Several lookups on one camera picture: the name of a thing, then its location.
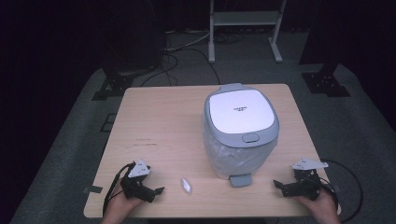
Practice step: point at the grey pedal trash can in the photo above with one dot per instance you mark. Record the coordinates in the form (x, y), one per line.
(239, 112)

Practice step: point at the white metal stand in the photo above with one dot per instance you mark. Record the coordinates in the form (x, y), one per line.
(245, 18)

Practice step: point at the grey tape strip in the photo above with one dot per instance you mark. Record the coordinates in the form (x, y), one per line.
(92, 189)

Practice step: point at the clear plastic bin liner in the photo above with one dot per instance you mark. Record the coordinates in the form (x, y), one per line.
(230, 158)

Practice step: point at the person's left hand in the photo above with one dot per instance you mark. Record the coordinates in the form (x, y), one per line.
(120, 205)

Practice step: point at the black stand base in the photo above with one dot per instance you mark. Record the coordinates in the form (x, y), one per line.
(113, 85)
(325, 82)

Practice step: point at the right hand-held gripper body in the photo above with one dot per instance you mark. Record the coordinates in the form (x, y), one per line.
(306, 183)

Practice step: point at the white paper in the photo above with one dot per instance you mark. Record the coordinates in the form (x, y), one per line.
(186, 185)

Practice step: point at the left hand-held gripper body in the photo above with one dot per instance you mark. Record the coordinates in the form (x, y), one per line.
(137, 186)

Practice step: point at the person's right hand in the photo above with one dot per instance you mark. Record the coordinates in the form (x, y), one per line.
(322, 208)

